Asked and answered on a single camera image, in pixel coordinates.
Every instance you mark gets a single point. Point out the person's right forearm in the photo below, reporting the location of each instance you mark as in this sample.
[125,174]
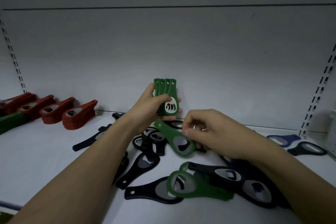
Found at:
[294,179]

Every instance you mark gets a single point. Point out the person's right thumb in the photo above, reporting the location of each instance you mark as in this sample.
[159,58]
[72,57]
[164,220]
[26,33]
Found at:
[189,134]

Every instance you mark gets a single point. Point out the stack of red bottle openers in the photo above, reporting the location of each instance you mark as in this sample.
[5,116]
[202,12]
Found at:
[15,101]
[56,113]
[34,108]
[78,118]

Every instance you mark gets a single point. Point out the person's left forearm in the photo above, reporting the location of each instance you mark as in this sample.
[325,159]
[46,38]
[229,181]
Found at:
[86,171]

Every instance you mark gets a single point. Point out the blue bottle opener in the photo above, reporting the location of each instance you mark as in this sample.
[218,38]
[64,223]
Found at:
[290,138]

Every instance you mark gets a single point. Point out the person's left thumb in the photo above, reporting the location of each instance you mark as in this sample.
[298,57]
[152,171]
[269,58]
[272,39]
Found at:
[162,99]

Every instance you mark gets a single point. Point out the pile of black bottle openers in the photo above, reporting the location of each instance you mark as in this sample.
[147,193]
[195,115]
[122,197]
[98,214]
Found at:
[141,192]

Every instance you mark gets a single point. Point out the dark navy bottle opener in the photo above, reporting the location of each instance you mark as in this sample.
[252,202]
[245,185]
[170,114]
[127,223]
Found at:
[296,150]

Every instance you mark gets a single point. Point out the stack of green bottle openers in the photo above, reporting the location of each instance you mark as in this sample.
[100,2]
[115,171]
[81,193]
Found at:
[11,122]

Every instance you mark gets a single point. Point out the slotted white shelf upright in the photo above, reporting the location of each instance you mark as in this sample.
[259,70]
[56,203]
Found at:
[13,55]
[319,87]

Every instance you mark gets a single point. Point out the person's right hand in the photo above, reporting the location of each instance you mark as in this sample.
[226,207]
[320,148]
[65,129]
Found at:
[220,137]

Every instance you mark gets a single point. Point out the green bottle opener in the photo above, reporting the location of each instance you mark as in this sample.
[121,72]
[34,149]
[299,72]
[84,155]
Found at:
[173,92]
[202,191]
[183,166]
[156,87]
[166,87]
[168,133]
[161,87]

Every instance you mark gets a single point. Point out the person's left hand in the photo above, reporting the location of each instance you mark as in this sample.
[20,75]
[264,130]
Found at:
[143,112]

